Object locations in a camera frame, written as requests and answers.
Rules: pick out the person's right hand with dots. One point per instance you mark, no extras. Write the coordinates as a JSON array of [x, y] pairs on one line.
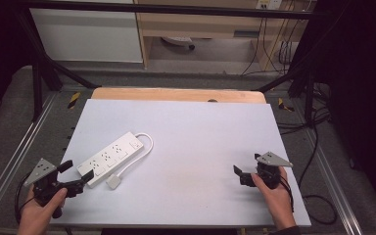
[[275, 200]]

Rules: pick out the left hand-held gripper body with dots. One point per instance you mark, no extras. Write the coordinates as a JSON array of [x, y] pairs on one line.
[[41, 170]]

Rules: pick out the white power strip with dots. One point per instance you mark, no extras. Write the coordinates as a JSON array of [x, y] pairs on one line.
[[111, 158]]

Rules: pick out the yellow black tape marker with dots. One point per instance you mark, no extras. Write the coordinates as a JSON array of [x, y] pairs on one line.
[[285, 105], [73, 100]]

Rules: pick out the wooden table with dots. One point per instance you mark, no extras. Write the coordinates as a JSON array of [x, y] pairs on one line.
[[176, 94]]

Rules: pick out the person's dark right sleeve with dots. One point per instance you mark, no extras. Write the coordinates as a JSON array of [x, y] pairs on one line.
[[287, 231]]

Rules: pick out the person's left hand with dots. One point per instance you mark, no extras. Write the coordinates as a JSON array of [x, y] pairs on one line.
[[37, 215]]

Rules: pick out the aluminium floor rail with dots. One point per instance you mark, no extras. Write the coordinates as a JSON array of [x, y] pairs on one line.
[[334, 182], [13, 156]]

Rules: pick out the light wooden desk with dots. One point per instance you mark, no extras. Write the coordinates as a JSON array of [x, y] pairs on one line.
[[202, 24]]

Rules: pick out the white chair base leg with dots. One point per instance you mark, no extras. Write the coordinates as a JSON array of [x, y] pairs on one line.
[[178, 40]]

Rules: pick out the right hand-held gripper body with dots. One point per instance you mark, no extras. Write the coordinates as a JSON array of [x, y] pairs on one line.
[[271, 160]]

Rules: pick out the white wall socket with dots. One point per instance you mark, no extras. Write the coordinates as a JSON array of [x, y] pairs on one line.
[[269, 4]]

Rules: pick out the white cabinet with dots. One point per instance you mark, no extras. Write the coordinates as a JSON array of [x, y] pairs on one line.
[[84, 32]]

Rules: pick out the white power plug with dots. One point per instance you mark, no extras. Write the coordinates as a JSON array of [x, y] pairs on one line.
[[113, 181]]

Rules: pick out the black metal frame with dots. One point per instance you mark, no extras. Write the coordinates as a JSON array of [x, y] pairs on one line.
[[40, 71]]

